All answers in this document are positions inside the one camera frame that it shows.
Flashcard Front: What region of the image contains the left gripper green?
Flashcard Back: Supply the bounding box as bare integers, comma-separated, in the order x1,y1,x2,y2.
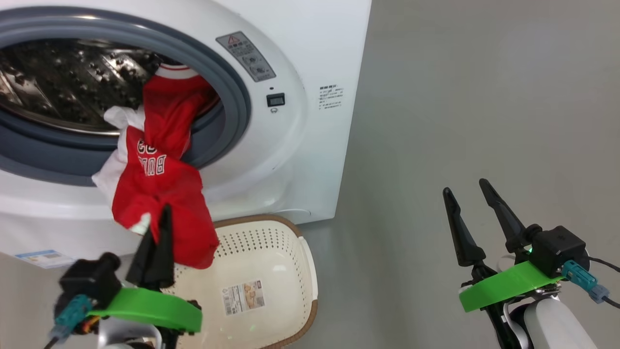
87,204,203,349

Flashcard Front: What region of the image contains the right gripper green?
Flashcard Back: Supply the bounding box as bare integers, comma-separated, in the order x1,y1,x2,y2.
442,178,565,349

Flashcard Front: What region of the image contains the red and white jersey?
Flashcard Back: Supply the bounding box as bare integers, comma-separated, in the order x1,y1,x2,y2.
92,63,221,270

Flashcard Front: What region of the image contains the paper basket label sticker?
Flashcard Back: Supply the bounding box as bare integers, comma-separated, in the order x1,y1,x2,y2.
222,280,266,316

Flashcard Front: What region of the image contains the cream perforated laundry basket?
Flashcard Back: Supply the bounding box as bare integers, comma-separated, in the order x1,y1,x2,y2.
160,215,319,349

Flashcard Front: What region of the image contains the white front-load washing machine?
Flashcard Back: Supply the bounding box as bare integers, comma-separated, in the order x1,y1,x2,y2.
0,0,372,268

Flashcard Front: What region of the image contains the blue energy label sticker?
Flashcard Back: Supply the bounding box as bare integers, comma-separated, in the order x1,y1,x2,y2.
15,250,76,269

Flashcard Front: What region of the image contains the grey warning sticker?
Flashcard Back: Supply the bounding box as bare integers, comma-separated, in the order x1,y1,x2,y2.
216,32,277,82

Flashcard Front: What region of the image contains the left camera cable teal plug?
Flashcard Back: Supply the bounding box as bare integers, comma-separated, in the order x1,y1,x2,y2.
45,295,97,349

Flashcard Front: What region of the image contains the camera cable teal plug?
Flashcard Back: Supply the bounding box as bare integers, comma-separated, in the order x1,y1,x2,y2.
45,295,97,349
562,257,620,309

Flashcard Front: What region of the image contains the right camera cable teal plug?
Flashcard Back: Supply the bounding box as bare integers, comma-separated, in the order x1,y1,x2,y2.
562,257,620,309

